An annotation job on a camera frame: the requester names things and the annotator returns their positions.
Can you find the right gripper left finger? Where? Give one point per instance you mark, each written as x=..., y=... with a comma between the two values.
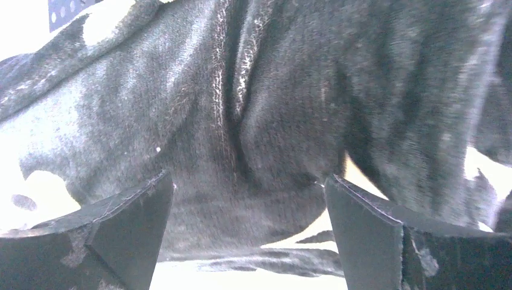
x=111, y=244

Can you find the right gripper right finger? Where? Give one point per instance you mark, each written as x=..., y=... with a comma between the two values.
x=383, y=245

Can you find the black floral pillowcase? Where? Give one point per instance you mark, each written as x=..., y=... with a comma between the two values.
x=252, y=105

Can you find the black perforated metal plate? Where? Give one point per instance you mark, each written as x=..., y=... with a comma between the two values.
x=60, y=12

